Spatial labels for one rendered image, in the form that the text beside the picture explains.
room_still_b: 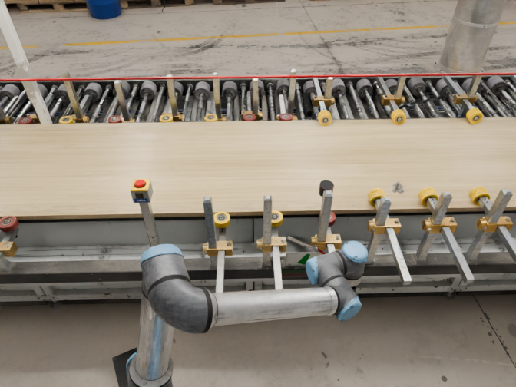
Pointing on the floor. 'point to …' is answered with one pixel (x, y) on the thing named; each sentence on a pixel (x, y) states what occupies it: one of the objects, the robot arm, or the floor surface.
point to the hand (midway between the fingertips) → (340, 302)
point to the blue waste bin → (104, 8)
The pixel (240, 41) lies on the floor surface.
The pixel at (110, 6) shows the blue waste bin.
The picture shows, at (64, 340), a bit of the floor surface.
